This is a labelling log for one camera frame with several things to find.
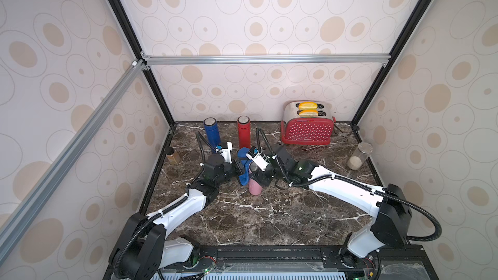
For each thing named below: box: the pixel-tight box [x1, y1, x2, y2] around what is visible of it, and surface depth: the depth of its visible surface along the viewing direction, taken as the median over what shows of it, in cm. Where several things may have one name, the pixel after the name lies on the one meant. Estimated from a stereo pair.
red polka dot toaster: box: [280, 100, 336, 146], surface depth 102 cm
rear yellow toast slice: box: [298, 101, 318, 111], surface depth 102 cm
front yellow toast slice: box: [298, 109, 319, 118], surface depth 99 cm
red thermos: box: [237, 115, 251, 152], surface depth 94 cm
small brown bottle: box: [166, 147, 181, 166], surface depth 100 cm
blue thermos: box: [203, 116, 222, 154], surface depth 96 cm
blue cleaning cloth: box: [237, 147, 253, 187], surface depth 78 cm
